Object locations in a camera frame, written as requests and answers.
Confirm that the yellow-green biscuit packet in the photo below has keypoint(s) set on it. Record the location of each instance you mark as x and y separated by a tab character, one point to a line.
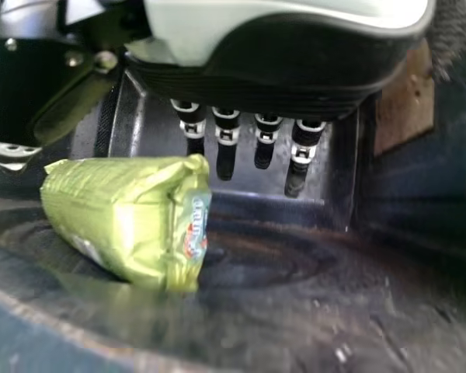
120	210

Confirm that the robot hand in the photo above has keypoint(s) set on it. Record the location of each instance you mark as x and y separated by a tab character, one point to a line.
275	58

